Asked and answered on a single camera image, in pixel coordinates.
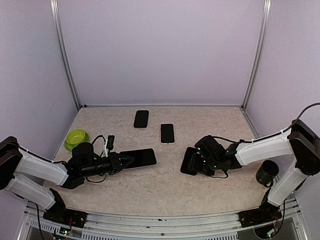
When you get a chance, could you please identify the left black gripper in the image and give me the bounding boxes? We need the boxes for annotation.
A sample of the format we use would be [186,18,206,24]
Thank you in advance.
[80,151,135,177]

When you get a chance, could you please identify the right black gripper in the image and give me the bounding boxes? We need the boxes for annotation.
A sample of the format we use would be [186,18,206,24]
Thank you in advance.
[187,153,220,176]

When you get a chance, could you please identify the face-up phone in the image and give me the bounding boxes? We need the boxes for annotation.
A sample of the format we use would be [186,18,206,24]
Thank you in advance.
[120,148,157,170]

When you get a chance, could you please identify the black phone case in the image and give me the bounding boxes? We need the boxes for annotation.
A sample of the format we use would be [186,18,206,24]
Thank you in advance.
[133,110,149,129]
[180,147,201,176]

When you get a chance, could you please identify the pink phone case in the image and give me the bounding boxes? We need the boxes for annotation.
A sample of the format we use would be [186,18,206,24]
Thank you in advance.
[160,123,175,145]

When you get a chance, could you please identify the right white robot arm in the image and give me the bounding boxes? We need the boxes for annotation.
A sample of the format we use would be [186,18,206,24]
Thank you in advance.
[187,117,320,222]

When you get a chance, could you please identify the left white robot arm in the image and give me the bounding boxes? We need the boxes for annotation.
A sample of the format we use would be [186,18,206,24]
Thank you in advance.
[0,136,135,223]

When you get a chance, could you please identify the green bowl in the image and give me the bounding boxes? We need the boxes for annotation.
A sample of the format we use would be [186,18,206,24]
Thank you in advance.
[64,128,90,151]

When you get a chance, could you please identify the green plate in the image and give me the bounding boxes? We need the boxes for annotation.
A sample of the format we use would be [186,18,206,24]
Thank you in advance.
[64,133,90,152]

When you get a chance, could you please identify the dark green mug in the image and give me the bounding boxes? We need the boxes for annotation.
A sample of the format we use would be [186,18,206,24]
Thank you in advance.
[255,160,279,188]

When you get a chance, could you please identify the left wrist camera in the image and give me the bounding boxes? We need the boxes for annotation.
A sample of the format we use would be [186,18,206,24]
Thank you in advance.
[103,135,115,158]

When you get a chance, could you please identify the front aluminium rail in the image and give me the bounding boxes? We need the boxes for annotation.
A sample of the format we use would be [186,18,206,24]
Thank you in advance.
[14,198,311,240]

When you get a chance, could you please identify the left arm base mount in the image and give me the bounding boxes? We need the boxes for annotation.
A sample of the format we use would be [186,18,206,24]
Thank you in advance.
[43,188,88,229]

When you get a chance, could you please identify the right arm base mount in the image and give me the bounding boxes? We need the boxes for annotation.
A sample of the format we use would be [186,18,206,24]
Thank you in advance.
[238,189,283,228]

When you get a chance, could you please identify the left aluminium frame post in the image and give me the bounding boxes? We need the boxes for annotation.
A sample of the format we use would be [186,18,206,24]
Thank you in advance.
[50,0,82,111]

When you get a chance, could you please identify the aluminium frame post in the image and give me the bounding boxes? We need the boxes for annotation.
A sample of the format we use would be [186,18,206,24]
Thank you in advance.
[50,0,82,111]
[241,0,272,112]

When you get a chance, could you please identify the right aluminium frame post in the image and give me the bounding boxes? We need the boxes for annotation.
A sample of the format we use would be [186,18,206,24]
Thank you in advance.
[241,0,272,112]

